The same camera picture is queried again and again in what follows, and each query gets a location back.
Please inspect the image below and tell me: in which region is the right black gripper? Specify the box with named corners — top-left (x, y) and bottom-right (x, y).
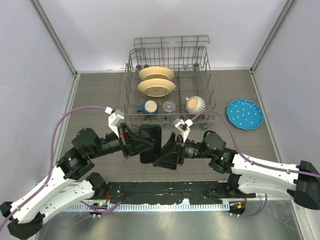
top-left (152, 131), bottom-right (214, 169)

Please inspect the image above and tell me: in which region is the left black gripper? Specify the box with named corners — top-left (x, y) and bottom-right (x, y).
top-left (89, 121), bottom-right (155, 158)

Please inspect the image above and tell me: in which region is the black smartphone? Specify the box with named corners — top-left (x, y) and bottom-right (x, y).
top-left (138, 124), bottom-right (162, 164)

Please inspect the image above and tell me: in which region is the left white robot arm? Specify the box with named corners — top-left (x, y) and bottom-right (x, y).
top-left (0, 123), bottom-right (154, 240)

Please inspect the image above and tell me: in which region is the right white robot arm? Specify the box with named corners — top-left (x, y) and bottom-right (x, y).
top-left (152, 130), bottom-right (320, 210)

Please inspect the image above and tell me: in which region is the blue mug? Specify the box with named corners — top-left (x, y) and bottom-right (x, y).
top-left (137, 100), bottom-right (158, 115)

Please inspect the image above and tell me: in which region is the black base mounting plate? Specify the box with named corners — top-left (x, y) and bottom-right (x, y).
top-left (89, 181), bottom-right (256, 205)

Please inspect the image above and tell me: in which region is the clear glass cup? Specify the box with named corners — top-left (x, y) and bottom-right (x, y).
top-left (162, 100), bottom-right (176, 114)

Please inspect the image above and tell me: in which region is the front beige plate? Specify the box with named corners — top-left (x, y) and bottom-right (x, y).
top-left (137, 78), bottom-right (176, 98)

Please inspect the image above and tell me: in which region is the beige plate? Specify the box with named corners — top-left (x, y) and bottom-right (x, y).
top-left (137, 78), bottom-right (176, 98)
top-left (138, 66), bottom-right (174, 81)

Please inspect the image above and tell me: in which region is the striped ceramic bowl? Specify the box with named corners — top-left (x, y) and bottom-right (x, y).
top-left (185, 96), bottom-right (207, 116)

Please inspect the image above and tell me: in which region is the rear beige plate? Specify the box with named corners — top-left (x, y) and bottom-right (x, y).
top-left (138, 66), bottom-right (174, 81)

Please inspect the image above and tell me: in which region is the blue dotted plate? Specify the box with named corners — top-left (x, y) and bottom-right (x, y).
top-left (226, 99), bottom-right (264, 131)

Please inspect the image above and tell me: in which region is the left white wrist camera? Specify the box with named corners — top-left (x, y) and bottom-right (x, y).
top-left (105, 106), bottom-right (125, 138)

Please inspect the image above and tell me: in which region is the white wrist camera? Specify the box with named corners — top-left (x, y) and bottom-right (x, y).
top-left (173, 118), bottom-right (193, 143)
top-left (105, 106), bottom-right (125, 138)

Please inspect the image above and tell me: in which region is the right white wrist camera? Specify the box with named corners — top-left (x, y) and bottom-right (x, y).
top-left (173, 118), bottom-right (193, 143)

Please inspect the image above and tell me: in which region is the perforated cable tray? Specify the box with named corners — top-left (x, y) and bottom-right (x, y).
top-left (61, 201), bottom-right (230, 213)

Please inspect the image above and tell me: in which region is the grey wire dish rack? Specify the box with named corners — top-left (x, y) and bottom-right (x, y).
top-left (122, 35), bottom-right (217, 129)

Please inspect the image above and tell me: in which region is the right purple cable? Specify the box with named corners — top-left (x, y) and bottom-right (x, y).
top-left (189, 109), bottom-right (320, 218)

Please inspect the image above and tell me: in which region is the purple cable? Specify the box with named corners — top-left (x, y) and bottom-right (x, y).
top-left (189, 109), bottom-right (320, 218)
top-left (0, 105), bottom-right (123, 230)

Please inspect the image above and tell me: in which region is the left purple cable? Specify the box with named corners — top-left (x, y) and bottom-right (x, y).
top-left (0, 105), bottom-right (123, 230)

